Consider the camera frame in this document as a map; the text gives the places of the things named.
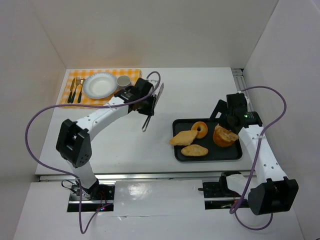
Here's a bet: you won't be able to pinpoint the black tray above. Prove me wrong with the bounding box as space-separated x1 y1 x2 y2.
172 118 243 163

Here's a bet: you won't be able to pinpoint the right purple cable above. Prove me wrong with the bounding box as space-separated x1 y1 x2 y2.
229 86 288 231

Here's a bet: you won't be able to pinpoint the white plate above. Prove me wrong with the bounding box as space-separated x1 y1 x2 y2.
82 72 118 99

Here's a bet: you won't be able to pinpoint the triangular bread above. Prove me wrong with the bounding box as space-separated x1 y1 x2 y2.
169 130 198 146

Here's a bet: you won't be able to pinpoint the purple cable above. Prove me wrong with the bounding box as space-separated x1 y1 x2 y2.
24 71 161 235
229 86 288 231

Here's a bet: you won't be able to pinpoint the aluminium rail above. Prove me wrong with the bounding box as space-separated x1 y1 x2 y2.
38 170 253 182

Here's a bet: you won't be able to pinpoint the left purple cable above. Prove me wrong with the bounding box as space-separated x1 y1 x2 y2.
24 71 161 235

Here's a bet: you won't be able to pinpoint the tall round brioche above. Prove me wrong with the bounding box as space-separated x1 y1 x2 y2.
213 124 239 148

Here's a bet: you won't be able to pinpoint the black-handled fork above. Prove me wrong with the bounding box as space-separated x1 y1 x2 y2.
70 77 81 103

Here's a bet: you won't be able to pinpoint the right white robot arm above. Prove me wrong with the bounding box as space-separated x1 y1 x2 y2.
211 93 299 215

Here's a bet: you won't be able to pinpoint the black-handled knife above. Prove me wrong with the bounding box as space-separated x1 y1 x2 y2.
67 78 76 104

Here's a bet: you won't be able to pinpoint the purple mug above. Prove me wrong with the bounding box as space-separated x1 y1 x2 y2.
116 75 132 90

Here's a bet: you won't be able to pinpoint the metal tongs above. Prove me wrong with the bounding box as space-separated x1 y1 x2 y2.
141 83 164 133

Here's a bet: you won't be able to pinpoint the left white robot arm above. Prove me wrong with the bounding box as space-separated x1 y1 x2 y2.
56 78 157 199

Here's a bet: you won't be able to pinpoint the oval bread roll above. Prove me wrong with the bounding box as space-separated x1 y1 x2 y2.
181 144 209 157

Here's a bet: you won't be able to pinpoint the ring donut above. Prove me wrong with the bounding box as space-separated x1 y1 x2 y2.
191 121 208 139

